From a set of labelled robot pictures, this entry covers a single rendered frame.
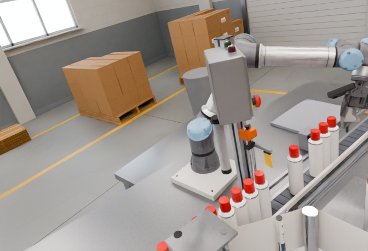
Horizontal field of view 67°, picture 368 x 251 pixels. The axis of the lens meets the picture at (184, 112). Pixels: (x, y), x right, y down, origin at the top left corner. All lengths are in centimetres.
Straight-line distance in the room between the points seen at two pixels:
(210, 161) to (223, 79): 65
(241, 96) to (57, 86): 568
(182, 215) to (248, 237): 43
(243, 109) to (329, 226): 38
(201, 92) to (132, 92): 134
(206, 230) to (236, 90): 37
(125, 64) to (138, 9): 323
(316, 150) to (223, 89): 52
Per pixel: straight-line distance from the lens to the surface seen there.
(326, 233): 91
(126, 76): 436
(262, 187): 95
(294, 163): 106
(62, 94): 635
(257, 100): 82
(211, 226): 72
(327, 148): 123
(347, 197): 118
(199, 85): 347
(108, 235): 128
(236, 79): 77
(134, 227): 126
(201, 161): 134
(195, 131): 127
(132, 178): 153
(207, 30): 459
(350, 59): 114
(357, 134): 153
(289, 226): 88
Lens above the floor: 167
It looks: 24 degrees down
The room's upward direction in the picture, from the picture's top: 14 degrees counter-clockwise
